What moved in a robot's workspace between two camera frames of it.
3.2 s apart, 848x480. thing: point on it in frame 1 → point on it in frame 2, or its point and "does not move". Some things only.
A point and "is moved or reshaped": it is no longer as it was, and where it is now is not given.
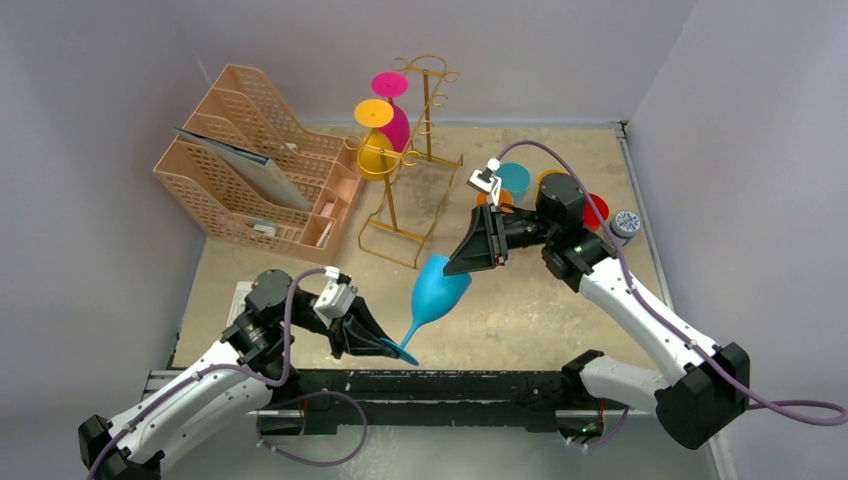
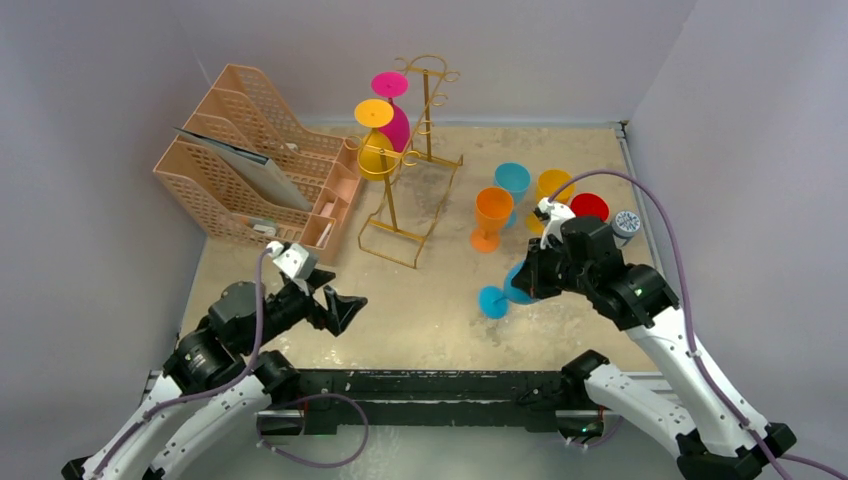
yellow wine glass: [377, 154] does not move
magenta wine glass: [393, 84] does not move
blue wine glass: [435, 294] → [494, 301]
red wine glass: [591, 219] does not move
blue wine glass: [515, 178] does not move
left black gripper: [359, 330] → [340, 308]
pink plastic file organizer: [258, 171] does not move
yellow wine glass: [546, 172] is moved or reshaped
